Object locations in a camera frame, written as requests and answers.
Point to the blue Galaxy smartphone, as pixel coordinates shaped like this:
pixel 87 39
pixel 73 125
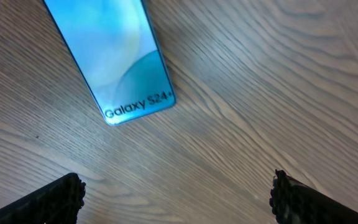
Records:
pixel 116 50

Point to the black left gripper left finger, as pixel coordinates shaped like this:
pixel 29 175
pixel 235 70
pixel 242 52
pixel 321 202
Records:
pixel 56 203

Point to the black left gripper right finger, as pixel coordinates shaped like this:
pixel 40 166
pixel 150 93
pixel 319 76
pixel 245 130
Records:
pixel 294 202

